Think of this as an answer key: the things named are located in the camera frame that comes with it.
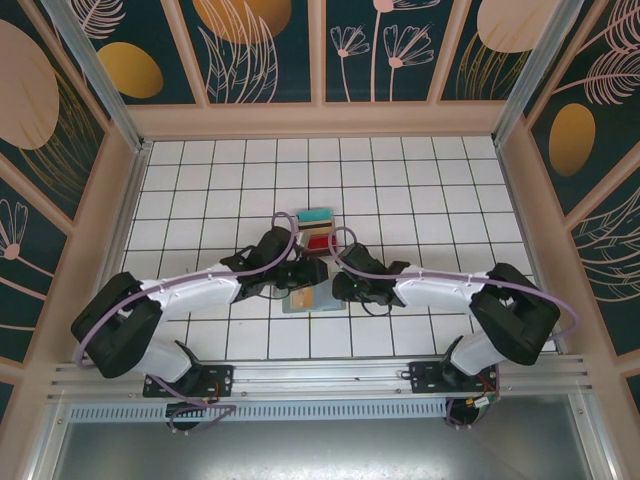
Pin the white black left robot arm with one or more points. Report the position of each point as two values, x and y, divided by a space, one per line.
195 295

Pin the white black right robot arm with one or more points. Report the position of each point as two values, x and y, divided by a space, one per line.
440 292

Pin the red card white print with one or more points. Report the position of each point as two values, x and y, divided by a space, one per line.
317 242

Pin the black tan striped card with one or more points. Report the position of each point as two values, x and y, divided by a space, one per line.
317 228

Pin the teal card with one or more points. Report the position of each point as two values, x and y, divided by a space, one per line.
315 216

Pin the stack of coloured cards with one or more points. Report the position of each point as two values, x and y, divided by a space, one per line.
334 220

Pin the grey metal sheet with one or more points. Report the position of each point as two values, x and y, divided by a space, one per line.
320 450

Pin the aluminium rail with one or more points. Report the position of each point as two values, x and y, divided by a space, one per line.
320 372

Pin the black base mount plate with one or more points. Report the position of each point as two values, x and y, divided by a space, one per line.
222 375
422 372

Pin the aluminium frame post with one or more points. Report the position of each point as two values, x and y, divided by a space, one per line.
530 75
100 85

